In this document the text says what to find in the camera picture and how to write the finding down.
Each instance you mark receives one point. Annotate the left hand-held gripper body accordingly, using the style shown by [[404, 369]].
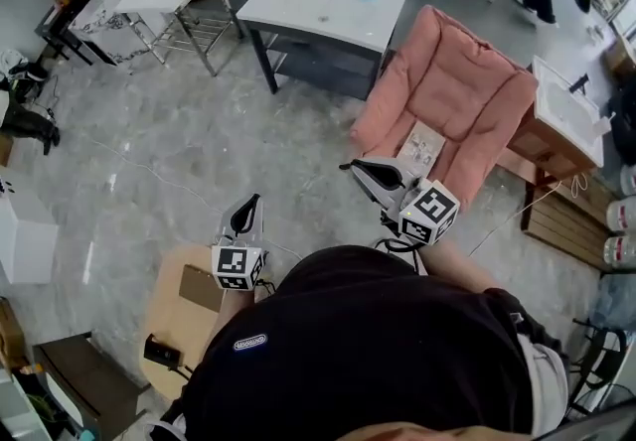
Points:
[[233, 265]]

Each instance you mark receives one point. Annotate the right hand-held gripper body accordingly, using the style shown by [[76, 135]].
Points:
[[429, 210]]

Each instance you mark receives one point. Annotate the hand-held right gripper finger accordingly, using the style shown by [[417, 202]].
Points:
[[397, 166], [382, 194]]

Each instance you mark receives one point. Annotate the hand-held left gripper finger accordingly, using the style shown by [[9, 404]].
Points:
[[256, 230], [227, 225]]

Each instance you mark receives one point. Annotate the grey photo-cover book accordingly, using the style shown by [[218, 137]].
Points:
[[422, 143]]

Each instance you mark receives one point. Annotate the brown leather book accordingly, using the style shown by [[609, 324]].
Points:
[[199, 287]]

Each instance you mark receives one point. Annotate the pink upholstered armchair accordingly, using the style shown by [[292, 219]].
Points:
[[462, 81]]

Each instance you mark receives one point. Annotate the person's right forearm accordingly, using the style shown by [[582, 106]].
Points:
[[457, 265]]

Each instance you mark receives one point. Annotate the person's left forearm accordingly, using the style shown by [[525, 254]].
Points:
[[236, 307]]

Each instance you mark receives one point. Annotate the wooden coffee table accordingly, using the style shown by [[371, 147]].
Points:
[[169, 310]]

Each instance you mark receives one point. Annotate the black telephone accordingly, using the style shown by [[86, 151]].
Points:
[[161, 353]]

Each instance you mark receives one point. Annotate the wooden slat pallet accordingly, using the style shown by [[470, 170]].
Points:
[[566, 225]]

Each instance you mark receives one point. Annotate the person's black shirt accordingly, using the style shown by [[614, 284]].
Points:
[[358, 354]]

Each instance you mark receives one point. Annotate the brown wooden sink cabinet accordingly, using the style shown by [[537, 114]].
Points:
[[561, 106]]

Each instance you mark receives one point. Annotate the dark wooden sink cabinet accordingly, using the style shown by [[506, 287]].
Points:
[[94, 379]]

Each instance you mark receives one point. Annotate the shrink-wrapped water bottle pack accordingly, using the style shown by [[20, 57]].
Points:
[[622, 215], [621, 251], [628, 179]]

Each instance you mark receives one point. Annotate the black faucet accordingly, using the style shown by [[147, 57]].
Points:
[[579, 83]]

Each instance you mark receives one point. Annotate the white box stand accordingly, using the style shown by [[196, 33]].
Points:
[[30, 240]]

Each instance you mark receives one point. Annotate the blue plastic bag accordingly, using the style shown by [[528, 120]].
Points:
[[616, 300]]

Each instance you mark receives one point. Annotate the cardboard box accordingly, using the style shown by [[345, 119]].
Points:
[[12, 335]]

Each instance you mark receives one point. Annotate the marble-pattern cabinet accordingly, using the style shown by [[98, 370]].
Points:
[[94, 22]]

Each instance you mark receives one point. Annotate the white sink on grey frame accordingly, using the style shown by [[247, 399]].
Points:
[[308, 2]]

